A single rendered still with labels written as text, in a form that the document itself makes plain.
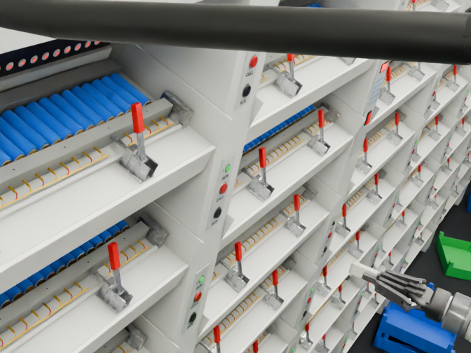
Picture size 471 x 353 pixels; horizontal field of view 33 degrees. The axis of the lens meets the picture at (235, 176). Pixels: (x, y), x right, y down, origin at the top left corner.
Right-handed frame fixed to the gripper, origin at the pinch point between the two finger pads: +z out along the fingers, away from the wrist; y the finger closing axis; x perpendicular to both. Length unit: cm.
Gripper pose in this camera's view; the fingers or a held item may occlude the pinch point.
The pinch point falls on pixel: (364, 272)
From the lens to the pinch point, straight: 189.5
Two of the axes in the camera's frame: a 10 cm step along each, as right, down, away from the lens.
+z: -8.6, -3.6, 3.5
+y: 4.7, -3.2, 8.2
